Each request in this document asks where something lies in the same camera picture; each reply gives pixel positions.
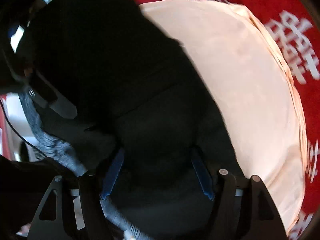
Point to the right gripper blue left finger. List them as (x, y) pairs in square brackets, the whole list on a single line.
[(111, 175)]

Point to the peach cushion cover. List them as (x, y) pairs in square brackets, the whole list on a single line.
[(252, 85)]

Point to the black pants with blue trim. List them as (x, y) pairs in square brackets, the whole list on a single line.
[(135, 90)]

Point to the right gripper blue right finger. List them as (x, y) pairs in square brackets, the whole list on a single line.
[(204, 178)]

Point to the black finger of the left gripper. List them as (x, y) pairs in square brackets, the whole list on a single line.
[(46, 96)]

